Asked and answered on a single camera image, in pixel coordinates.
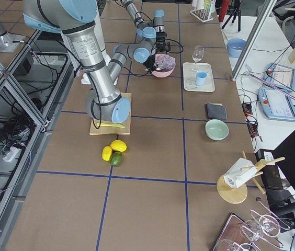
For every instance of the stainless steel ice scoop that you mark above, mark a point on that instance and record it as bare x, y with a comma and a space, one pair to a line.
159, 69

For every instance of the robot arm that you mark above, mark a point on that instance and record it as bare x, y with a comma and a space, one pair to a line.
156, 24
77, 20

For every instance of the pile of clear ice cubes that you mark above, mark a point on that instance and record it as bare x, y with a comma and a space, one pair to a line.
165, 61

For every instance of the light blue cup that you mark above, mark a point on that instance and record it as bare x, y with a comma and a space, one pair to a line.
200, 78

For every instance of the pink bowl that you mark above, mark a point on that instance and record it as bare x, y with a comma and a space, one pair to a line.
162, 74

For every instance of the clear wine glass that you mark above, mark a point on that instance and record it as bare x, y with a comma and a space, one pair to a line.
197, 56

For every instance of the cream bear tray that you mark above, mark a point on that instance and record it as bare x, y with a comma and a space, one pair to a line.
189, 78

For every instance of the blue bowl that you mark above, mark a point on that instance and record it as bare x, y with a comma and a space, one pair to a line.
235, 47

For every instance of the yellow plastic knife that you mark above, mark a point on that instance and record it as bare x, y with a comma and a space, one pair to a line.
116, 125

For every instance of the red fire extinguisher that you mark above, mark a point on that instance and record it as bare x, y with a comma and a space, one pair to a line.
223, 10

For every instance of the wooden cutting board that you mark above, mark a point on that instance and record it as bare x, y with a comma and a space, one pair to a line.
126, 128

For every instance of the grey folded cloth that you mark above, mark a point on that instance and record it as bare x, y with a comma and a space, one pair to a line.
215, 111

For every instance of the black tripod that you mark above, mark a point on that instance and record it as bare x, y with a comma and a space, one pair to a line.
234, 13

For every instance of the yellow lemon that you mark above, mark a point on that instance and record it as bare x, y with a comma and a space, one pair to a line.
118, 145
107, 153

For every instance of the green bowl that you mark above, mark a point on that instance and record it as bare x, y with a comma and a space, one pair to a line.
216, 129

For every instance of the green avocado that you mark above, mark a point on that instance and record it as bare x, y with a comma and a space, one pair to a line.
116, 158

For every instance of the far blue teach pendant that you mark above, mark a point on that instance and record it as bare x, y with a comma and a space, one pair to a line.
281, 76

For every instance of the blue teach pendant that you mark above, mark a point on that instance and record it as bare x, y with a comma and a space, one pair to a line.
281, 76
276, 105

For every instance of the near blue teach pendant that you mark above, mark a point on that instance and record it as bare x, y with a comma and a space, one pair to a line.
276, 105

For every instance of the wooden stand round base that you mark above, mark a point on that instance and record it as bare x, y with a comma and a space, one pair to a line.
232, 187

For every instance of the white power strip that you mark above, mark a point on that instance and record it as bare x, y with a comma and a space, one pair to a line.
11, 154

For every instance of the white wire cup rack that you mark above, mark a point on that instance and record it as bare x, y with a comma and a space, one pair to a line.
203, 9

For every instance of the aluminium frame post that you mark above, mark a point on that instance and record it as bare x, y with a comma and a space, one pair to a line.
254, 33

